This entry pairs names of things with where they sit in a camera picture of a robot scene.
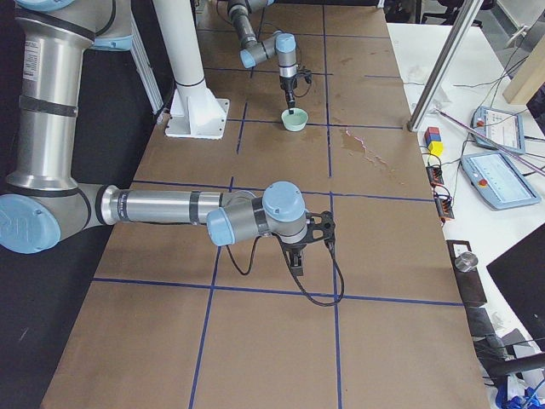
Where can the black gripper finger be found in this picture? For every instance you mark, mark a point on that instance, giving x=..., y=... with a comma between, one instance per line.
x=295, y=258

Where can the aluminium frame post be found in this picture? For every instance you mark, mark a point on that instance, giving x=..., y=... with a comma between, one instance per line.
x=454, y=40

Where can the teach pendant tablet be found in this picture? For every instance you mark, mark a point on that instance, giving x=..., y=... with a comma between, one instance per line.
x=498, y=181
x=502, y=127

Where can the near teach pendant tablet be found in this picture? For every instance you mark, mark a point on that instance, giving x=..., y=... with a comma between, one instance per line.
x=498, y=181

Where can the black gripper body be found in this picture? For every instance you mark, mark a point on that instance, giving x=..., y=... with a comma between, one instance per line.
x=295, y=247
x=288, y=85

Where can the red blue yellow cube block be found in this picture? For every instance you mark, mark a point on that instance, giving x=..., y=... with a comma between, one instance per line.
x=433, y=141

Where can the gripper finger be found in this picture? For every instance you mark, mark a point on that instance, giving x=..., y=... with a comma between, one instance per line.
x=290, y=100

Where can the black monitor corner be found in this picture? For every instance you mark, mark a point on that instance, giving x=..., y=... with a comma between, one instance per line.
x=519, y=275

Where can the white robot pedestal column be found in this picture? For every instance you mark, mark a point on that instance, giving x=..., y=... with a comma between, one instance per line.
x=195, y=112

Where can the orange black terminal strip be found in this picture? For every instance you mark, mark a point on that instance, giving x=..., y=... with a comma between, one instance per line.
x=441, y=195

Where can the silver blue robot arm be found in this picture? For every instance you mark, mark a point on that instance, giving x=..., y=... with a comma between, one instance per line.
x=45, y=205
x=281, y=45

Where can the silver metal knob weight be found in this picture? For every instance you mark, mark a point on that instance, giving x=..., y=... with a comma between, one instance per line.
x=466, y=262

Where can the far teach pendant tablet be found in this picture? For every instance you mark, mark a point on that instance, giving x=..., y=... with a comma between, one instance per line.
x=502, y=127

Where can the mint green bowl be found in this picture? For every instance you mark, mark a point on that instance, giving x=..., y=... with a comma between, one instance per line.
x=294, y=119

